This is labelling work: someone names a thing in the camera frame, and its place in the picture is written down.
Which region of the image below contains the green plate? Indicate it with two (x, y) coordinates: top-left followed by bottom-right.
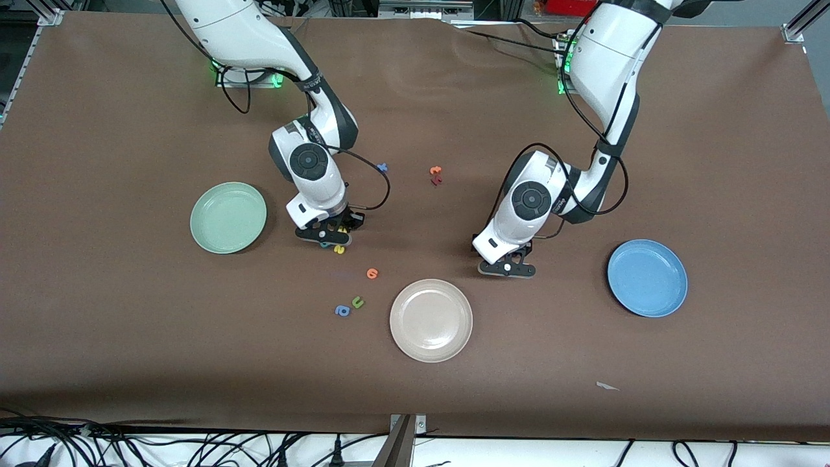
(190, 182), (268, 255)

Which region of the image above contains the beige plate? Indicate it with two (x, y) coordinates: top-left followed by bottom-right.
(389, 278), (474, 363)

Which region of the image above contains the brown table cover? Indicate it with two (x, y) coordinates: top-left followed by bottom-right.
(0, 12), (830, 442)

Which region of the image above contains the blue plate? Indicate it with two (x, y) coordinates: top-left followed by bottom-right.
(607, 239), (689, 318)

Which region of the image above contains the grey metal strip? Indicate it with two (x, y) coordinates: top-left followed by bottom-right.
(379, 0), (474, 20)

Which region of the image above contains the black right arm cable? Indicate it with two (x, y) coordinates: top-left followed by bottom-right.
(159, 0), (391, 211)

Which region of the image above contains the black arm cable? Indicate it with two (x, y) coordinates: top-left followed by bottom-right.
(159, 0), (391, 211)
(504, 13), (630, 241)

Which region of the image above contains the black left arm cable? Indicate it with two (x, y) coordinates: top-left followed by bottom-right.
(504, 13), (630, 241)

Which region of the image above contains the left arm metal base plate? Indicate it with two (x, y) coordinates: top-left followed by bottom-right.
(554, 36), (575, 95)

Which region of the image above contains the metal bracket post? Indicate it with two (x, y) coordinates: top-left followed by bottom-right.
(373, 414), (427, 467)

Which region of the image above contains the aluminium frame rail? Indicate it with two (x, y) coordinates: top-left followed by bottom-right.
(781, 0), (830, 45)
(0, 8), (65, 127)

